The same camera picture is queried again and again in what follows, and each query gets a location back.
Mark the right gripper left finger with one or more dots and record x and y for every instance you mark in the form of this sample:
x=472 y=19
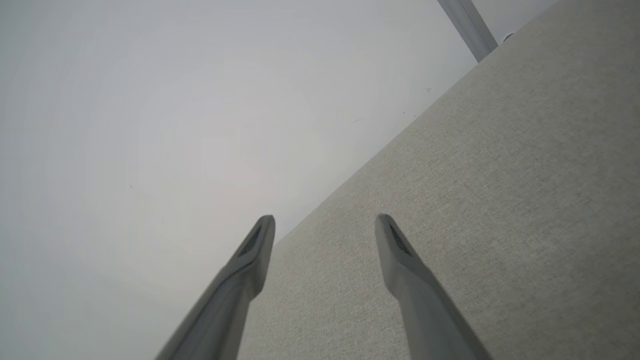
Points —
x=235 y=300

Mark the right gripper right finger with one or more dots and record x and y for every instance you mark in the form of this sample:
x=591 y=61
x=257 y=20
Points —
x=425 y=310

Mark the grey fabric sofa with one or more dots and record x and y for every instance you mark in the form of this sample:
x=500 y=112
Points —
x=500 y=200

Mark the grey metal post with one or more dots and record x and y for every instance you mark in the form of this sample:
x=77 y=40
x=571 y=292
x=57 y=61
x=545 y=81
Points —
x=470 y=27

